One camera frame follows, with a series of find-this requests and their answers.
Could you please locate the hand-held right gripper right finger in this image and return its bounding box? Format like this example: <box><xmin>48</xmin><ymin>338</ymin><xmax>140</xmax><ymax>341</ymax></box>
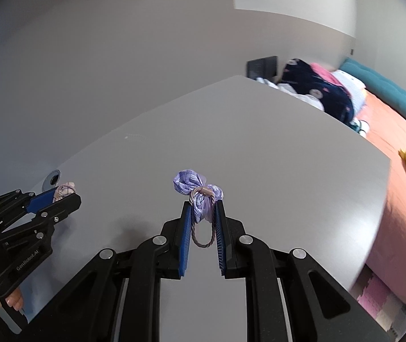
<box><xmin>214</xmin><ymin>199</ymin><xmax>393</xmax><ymax>342</ymax></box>

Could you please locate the bed with orange cover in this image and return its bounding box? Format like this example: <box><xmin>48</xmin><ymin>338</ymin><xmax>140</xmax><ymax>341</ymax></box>
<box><xmin>355</xmin><ymin>88</ymin><xmax>406</xmax><ymax>312</ymax></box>

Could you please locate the round desk cable grommet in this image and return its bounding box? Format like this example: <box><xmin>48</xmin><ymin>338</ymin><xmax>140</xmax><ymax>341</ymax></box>
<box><xmin>42</xmin><ymin>170</ymin><xmax>62</xmax><ymax>188</ymax></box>

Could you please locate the white and black plush toy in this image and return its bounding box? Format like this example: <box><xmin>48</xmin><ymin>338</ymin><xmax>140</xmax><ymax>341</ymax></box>
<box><xmin>349</xmin><ymin>119</ymin><xmax>372</xmax><ymax>137</ymax></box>

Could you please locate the pink plaid hair tie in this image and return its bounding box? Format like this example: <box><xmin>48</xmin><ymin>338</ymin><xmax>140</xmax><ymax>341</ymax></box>
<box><xmin>54</xmin><ymin>182</ymin><xmax>79</xmax><ymax>202</ymax></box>

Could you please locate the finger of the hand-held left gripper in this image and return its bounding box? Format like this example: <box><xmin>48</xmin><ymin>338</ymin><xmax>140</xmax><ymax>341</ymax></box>
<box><xmin>0</xmin><ymin>188</ymin><xmax>58</xmax><ymax>218</ymax></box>
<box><xmin>28</xmin><ymin>194</ymin><xmax>82</xmax><ymax>226</ymax></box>

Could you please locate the light blue bubble blanket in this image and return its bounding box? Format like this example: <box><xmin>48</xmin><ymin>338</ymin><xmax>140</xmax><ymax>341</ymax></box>
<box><xmin>332</xmin><ymin>70</ymin><xmax>366</xmax><ymax>116</ymax></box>

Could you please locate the colourful foam puzzle mat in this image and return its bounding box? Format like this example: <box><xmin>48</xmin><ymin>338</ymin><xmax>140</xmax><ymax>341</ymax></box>
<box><xmin>352</xmin><ymin>264</ymin><xmax>406</xmax><ymax>340</ymax></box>

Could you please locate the teal pillow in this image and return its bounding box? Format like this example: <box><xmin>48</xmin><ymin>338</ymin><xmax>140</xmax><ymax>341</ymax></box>
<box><xmin>340</xmin><ymin>59</ymin><xmax>406</xmax><ymax>134</ymax></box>

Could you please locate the black chair back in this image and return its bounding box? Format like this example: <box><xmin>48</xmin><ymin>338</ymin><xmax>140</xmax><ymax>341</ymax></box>
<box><xmin>247</xmin><ymin>56</ymin><xmax>278</xmax><ymax>79</ymax></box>

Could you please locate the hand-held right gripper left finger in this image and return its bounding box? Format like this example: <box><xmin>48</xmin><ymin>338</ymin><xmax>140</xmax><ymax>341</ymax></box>
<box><xmin>21</xmin><ymin>201</ymin><xmax>193</xmax><ymax>342</ymax></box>

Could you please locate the pink garment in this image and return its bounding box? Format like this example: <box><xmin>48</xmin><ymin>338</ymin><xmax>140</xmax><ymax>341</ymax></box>
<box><xmin>311</xmin><ymin>63</ymin><xmax>345</xmax><ymax>87</ymax></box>

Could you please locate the purple fabric hair tie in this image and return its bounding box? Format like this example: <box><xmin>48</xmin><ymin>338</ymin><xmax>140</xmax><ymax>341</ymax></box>
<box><xmin>173</xmin><ymin>170</ymin><xmax>224</xmax><ymax>249</ymax></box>

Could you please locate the grey desk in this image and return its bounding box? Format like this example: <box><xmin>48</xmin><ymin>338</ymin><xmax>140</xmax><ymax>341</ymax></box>
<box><xmin>9</xmin><ymin>75</ymin><xmax>393</xmax><ymax>342</ymax></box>

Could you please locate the white cloth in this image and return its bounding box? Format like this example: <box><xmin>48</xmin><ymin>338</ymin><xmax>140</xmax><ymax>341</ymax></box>
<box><xmin>256</xmin><ymin>76</ymin><xmax>324</xmax><ymax>112</ymax></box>

